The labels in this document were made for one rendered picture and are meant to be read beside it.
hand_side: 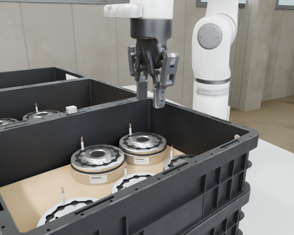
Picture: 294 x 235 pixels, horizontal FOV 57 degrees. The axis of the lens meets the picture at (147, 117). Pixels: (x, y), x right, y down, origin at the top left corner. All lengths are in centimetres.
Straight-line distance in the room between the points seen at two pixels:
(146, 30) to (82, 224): 32
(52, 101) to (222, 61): 50
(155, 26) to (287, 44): 401
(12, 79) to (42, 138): 61
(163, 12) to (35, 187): 37
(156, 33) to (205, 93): 28
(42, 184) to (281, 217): 50
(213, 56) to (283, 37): 367
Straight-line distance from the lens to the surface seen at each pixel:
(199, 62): 69
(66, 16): 253
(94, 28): 260
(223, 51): 67
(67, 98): 88
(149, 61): 49
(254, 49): 357
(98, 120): 59
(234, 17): 73
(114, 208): 30
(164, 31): 48
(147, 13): 47
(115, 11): 46
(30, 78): 115
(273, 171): 87
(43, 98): 85
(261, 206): 72
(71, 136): 57
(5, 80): 113
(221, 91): 71
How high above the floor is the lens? 111
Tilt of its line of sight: 20 degrees down
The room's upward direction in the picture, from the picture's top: straight up
